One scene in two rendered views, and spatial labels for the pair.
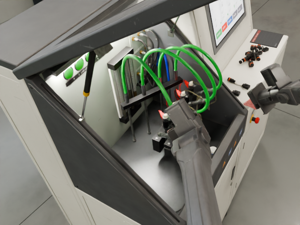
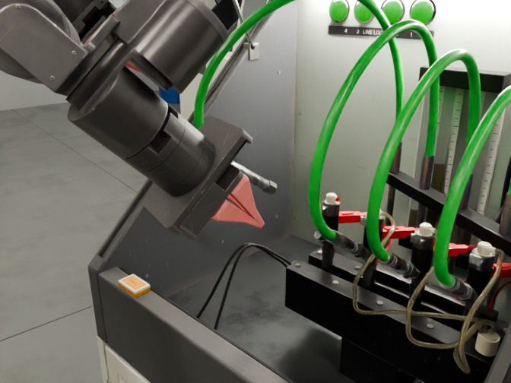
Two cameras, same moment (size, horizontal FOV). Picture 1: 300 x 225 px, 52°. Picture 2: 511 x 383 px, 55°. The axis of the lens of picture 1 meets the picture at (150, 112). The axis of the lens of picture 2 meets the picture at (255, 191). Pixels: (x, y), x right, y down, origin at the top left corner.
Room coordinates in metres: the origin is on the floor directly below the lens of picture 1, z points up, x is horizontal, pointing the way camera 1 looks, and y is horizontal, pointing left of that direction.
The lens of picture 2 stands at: (0.89, -0.80, 1.41)
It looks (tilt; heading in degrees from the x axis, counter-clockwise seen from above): 22 degrees down; 97
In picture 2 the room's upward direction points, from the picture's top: straight up
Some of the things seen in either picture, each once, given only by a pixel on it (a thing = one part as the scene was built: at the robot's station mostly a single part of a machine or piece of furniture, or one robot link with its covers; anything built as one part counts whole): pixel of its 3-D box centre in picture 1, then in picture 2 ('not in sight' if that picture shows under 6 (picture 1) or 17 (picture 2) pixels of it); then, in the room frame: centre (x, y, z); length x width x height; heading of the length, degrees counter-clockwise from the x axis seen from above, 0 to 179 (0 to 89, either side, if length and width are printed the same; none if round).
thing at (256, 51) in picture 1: (254, 53); not in sight; (1.43, -0.62, 1.01); 0.23 x 0.11 x 0.06; 143
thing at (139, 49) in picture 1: (142, 52); not in sight; (1.28, 0.00, 1.20); 0.13 x 0.03 x 0.31; 143
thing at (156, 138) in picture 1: (179, 128); (385, 333); (1.02, -0.14, 0.91); 0.34 x 0.10 x 0.15; 143
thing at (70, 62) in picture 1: (102, 35); not in sight; (1.08, 0.15, 1.43); 0.54 x 0.03 x 0.02; 143
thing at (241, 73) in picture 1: (251, 63); not in sight; (1.40, -0.60, 0.97); 0.70 x 0.22 x 0.03; 143
